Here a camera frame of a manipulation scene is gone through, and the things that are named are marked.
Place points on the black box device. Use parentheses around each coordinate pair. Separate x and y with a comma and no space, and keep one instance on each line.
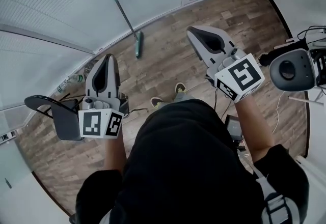
(233,127)

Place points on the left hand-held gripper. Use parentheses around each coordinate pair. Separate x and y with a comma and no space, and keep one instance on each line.
(99,123)

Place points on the person's right shoe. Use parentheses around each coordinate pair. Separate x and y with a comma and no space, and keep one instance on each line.
(180,87)

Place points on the person's left forearm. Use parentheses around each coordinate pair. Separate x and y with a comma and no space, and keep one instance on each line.
(114,154)

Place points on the person's left shoe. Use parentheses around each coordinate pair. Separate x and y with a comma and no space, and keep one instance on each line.
(156,102)

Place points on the person's shoe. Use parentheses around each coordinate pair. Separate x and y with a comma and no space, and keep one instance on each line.
(180,87)
(156,102)

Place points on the person's right leg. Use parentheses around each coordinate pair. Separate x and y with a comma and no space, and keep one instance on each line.
(183,96)

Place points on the black folding chair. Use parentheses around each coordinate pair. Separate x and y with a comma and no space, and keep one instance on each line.
(65,121)

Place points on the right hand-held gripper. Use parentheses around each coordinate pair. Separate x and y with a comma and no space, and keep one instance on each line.
(242,75)

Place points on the small dark wall fixture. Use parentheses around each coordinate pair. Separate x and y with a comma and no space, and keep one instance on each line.
(8,183)

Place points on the green label plastic bottle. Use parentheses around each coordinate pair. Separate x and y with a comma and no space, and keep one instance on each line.
(76,78)

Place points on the person's right forearm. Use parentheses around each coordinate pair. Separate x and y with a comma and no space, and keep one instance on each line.
(253,128)

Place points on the clear plastic bottle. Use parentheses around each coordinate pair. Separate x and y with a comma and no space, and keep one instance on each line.
(62,87)

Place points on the person's black top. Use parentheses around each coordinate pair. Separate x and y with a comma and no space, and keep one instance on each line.
(183,167)

